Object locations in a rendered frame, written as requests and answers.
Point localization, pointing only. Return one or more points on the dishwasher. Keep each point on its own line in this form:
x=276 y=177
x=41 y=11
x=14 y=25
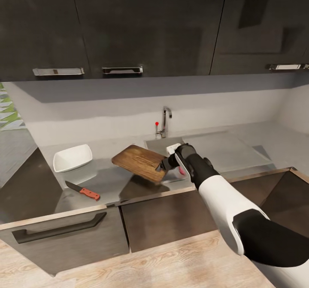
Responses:
x=68 y=242

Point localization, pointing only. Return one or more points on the fixed window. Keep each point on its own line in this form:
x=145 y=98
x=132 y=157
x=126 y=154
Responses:
x=16 y=142

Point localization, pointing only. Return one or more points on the cutting board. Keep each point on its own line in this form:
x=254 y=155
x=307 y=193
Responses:
x=141 y=162

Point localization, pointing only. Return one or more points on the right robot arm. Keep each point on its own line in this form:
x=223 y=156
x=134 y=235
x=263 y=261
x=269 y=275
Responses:
x=281 y=254

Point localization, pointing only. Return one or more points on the bowl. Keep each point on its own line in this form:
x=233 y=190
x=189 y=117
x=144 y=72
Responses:
x=72 y=158

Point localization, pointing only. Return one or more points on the drop in sink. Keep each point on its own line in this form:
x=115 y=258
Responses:
x=224 y=150

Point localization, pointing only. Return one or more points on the parer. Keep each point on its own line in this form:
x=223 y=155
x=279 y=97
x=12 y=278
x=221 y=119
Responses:
x=83 y=190

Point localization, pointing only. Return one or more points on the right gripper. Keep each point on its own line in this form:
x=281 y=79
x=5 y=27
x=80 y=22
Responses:
x=168 y=163

